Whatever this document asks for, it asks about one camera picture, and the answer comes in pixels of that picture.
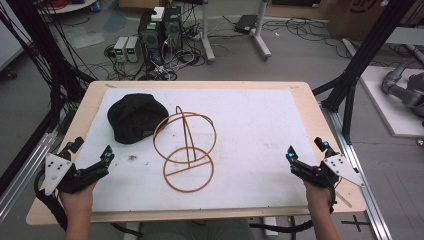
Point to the black hat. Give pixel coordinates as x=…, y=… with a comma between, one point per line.
x=136, y=116

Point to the grey desk leg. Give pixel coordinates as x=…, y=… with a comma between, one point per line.
x=261, y=35
x=207, y=36

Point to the person's right hand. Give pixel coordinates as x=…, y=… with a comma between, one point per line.
x=316, y=196

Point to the white table mat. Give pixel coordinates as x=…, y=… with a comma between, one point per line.
x=253, y=133

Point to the white box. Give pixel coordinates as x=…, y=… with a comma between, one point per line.
x=158, y=13

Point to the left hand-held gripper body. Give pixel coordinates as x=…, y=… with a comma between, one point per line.
x=66, y=178

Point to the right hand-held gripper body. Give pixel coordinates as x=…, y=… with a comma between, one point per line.
x=320, y=174

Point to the brown cardboard box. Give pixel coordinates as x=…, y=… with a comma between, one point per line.
x=363, y=16

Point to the black computer tower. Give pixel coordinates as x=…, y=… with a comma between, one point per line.
x=150, y=35
x=172, y=28

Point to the white power strip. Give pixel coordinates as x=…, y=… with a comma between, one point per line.
x=270, y=225

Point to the black flat device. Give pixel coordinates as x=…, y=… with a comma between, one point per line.
x=245, y=24

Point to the grey bench power supply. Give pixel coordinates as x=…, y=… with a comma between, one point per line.
x=120, y=48
x=132, y=49

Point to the person's left hand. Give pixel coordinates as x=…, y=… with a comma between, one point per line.
x=77, y=198

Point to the black frame post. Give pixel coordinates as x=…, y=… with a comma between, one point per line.
x=363, y=56
x=36, y=56

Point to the white floor platform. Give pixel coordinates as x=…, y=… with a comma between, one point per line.
x=388, y=103

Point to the aluminium rail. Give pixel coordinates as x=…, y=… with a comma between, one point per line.
x=23, y=168
x=356, y=166

